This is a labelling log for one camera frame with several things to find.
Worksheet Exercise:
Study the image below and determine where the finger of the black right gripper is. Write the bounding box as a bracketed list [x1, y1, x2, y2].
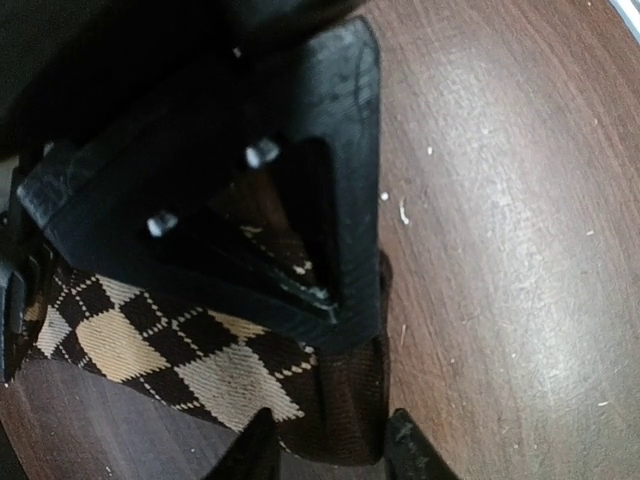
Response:
[17, 17, 381, 352]

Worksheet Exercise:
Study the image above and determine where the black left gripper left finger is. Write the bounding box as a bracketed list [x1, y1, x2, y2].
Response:
[209, 408, 280, 480]

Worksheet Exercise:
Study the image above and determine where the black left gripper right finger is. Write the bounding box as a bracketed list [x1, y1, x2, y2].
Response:
[383, 408, 460, 480]

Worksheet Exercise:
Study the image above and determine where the brown tan argyle sock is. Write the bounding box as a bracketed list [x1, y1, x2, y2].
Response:
[29, 263, 390, 466]

